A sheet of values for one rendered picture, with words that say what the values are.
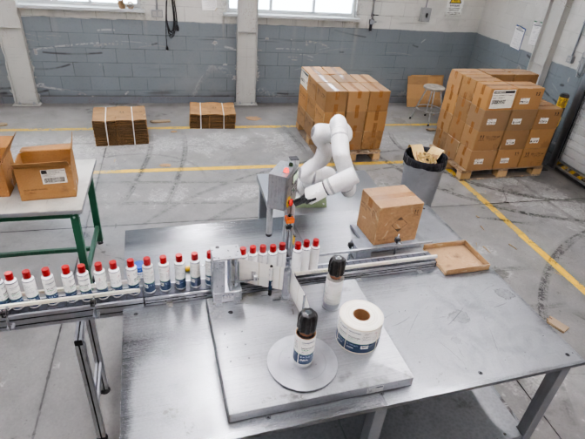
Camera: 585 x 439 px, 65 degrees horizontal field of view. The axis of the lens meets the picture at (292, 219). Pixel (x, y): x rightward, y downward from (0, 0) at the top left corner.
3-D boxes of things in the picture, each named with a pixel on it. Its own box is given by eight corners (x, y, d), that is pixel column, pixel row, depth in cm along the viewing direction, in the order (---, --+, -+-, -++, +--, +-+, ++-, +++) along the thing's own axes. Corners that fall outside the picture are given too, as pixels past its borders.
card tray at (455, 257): (445, 275, 269) (447, 270, 267) (422, 249, 290) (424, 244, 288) (488, 269, 277) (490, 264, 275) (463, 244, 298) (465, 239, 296)
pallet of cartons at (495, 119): (460, 181, 566) (487, 88, 505) (426, 152, 634) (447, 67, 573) (541, 176, 597) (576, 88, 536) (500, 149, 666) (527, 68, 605)
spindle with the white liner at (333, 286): (325, 312, 229) (332, 264, 213) (319, 300, 236) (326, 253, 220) (342, 309, 231) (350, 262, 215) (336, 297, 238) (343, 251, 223)
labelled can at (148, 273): (144, 294, 230) (141, 261, 219) (144, 287, 234) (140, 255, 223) (156, 293, 231) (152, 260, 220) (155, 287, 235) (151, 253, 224)
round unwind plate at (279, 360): (277, 399, 185) (277, 397, 184) (259, 341, 209) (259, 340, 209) (347, 385, 193) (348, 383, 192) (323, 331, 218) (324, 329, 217)
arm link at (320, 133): (322, 189, 293) (297, 186, 290) (321, 173, 299) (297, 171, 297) (342, 136, 250) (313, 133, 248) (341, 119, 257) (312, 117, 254)
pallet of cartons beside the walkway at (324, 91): (380, 160, 602) (393, 92, 554) (319, 163, 580) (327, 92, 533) (347, 126, 699) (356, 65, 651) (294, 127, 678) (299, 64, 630)
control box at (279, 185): (266, 207, 231) (268, 173, 221) (278, 192, 244) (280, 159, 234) (285, 212, 228) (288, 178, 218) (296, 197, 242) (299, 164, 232)
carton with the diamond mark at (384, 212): (373, 246, 286) (380, 207, 272) (356, 225, 305) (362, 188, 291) (414, 239, 296) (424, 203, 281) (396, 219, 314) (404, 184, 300)
